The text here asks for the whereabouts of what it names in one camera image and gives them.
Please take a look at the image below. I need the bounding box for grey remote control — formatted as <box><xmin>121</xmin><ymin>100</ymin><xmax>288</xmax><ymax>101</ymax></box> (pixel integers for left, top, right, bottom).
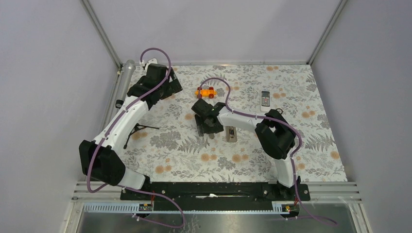
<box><xmin>225</xmin><ymin>126</ymin><xmax>238</xmax><ymax>143</ymax></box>

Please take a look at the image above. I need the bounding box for orange toy car chassis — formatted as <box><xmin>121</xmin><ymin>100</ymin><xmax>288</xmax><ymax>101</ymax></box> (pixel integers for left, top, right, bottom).
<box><xmin>194</xmin><ymin>86</ymin><xmax>217</xmax><ymax>99</ymax></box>

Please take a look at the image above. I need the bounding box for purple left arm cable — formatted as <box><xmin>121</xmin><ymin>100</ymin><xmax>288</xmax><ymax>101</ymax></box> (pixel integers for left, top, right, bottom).
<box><xmin>86</xmin><ymin>48</ymin><xmax>187</xmax><ymax>228</ymax></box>

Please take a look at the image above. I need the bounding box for white slotted cable duct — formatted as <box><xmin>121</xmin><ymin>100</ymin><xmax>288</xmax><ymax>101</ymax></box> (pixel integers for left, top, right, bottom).
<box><xmin>83</xmin><ymin>202</ymin><xmax>300</xmax><ymax>216</ymax></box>

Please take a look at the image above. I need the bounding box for black mini tripod stand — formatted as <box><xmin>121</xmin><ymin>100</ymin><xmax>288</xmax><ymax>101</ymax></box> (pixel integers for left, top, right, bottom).
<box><xmin>123</xmin><ymin>123</ymin><xmax>160</xmax><ymax>150</ymax></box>

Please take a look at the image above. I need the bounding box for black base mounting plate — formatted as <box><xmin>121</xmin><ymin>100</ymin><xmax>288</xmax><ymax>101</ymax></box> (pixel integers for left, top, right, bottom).
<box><xmin>120</xmin><ymin>181</ymin><xmax>311</xmax><ymax>211</ymax></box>

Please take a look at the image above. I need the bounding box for floral patterned table mat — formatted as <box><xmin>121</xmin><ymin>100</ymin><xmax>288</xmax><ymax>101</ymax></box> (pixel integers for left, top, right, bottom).
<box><xmin>119</xmin><ymin>65</ymin><xmax>347</xmax><ymax>182</ymax></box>

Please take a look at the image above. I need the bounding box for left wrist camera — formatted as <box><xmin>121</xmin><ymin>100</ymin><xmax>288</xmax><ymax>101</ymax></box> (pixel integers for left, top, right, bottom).
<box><xmin>140</xmin><ymin>58</ymin><xmax>158</xmax><ymax>70</ymax></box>

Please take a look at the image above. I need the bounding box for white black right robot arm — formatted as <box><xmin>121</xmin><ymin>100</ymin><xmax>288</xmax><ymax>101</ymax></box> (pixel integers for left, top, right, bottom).
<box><xmin>191</xmin><ymin>99</ymin><xmax>298</xmax><ymax>200</ymax></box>

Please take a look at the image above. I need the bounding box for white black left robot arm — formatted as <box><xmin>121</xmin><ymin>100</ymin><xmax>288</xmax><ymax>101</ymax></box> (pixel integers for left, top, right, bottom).
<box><xmin>79</xmin><ymin>63</ymin><xmax>183</xmax><ymax>200</ymax></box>

